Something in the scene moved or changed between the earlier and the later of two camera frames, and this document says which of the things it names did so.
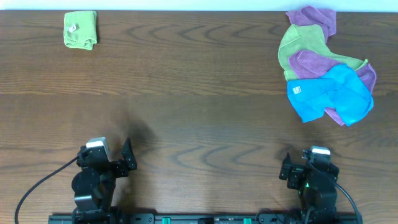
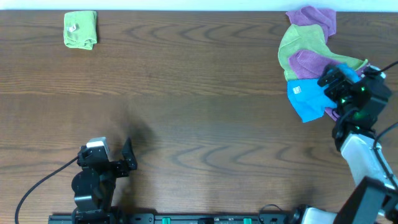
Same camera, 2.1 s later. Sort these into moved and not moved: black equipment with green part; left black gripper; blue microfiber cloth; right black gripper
Moved: right black gripper
Not moved: black equipment with green part; left black gripper; blue microfiber cloth
